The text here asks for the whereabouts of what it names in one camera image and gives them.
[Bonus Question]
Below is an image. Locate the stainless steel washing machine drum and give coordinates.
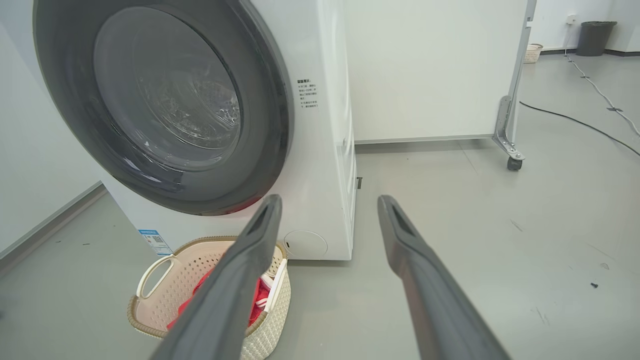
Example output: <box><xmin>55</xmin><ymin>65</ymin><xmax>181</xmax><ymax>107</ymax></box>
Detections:
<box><xmin>135</xmin><ymin>65</ymin><xmax>242</xmax><ymax>151</ymax></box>

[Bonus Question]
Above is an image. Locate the grey floor cable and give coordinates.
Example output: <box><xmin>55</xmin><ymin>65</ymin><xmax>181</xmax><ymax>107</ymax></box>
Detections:
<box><xmin>565</xmin><ymin>22</ymin><xmax>640</xmax><ymax>137</ymax></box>

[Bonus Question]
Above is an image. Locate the cream perforated laundry basket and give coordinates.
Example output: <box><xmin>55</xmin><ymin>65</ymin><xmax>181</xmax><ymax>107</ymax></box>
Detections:
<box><xmin>127</xmin><ymin>236</ymin><xmax>292</xmax><ymax>360</ymax></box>

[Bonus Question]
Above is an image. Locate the dark grey trash bin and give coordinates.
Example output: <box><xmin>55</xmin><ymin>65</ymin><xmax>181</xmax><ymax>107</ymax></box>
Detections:
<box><xmin>576</xmin><ymin>21</ymin><xmax>618</xmax><ymax>57</ymax></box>

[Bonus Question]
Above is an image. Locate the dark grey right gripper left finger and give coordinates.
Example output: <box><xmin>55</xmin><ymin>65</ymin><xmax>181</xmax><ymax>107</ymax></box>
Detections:
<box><xmin>150</xmin><ymin>194</ymin><xmax>284</xmax><ymax>360</ymax></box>

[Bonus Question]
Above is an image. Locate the white rolling partition panel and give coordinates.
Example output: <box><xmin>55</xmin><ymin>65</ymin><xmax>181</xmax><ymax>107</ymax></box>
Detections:
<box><xmin>345</xmin><ymin>0</ymin><xmax>538</xmax><ymax>172</ymax></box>

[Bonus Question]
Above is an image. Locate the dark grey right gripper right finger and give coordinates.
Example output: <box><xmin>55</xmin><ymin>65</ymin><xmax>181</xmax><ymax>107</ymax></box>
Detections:
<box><xmin>377</xmin><ymin>195</ymin><xmax>511</xmax><ymax>360</ymax></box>

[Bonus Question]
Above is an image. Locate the red and white garment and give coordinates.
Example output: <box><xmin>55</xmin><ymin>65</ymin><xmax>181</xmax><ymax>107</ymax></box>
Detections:
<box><xmin>166</xmin><ymin>270</ymin><xmax>274</xmax><ymax>331</ymax></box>

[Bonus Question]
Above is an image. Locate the washing machine glass door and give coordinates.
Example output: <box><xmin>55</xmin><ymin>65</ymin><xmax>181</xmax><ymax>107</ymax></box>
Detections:
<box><xmin>32</xmin><ymin>0</ymin><xmax>295</xmax><ymax>217</ymax></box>

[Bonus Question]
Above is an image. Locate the round filter access cover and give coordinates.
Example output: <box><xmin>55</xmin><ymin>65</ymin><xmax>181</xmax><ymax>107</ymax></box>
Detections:
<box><xmin>284</xmin><ymin>230</ymin><xmax>329</xmax><ymax>260</ymax></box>

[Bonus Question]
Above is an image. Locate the white front-load washing machine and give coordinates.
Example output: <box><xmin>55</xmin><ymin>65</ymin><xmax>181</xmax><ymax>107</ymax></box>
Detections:
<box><xmin>32</xmin><ymin>0</ymin><xmax>358</xmax><ymax>262</ymax></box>

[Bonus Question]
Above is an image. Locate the black floor cable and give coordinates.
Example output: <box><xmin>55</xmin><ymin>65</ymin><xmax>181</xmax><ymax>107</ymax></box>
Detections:
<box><xmin>519</xmin><ymin>101</ymin><xmax>640</xmax><ymax>157</ymax></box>

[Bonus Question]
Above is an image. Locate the blue energy label sticker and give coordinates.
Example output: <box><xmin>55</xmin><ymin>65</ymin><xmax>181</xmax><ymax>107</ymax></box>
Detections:
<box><xmin>138</xmin><ymin>229</ymin><xmax>173</xmax><ymax>257</ymax></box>

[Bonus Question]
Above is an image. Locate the printed instruction text label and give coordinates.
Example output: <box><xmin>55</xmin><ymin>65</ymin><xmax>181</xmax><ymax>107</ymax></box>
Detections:
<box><xmin>296</xmin><ymin>78</ymin><xmax>319</xmax><ymax>109</ymax></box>

